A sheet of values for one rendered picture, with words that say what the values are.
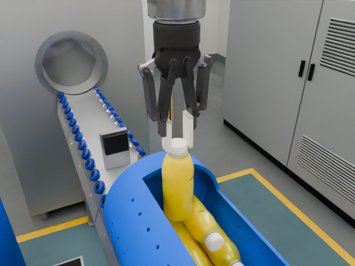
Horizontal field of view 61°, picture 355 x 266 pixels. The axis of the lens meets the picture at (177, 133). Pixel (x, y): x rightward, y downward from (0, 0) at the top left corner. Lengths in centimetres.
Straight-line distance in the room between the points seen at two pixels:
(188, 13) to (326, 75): 188
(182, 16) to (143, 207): 35
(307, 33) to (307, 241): 142
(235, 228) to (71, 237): 164
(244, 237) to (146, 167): 28
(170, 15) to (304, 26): 198
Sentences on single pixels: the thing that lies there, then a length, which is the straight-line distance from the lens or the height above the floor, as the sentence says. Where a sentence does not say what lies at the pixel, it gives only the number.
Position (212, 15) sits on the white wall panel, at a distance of 565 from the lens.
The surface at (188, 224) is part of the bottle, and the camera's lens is 70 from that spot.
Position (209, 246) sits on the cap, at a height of 110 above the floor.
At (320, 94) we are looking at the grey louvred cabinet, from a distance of 233.
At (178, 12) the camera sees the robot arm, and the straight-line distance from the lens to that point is 45.
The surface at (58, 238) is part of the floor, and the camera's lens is 229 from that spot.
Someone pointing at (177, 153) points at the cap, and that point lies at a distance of 57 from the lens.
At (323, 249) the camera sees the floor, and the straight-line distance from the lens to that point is 229.
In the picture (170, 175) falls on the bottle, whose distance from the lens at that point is 58.
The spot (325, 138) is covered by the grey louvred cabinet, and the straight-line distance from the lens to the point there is 237.
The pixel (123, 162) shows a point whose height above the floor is 94.
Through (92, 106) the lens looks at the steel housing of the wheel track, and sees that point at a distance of 173.
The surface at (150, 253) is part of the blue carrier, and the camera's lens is 55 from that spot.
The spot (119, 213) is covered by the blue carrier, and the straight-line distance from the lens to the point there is 65.
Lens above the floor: 161
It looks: 29 degrees down
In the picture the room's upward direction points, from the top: straight up
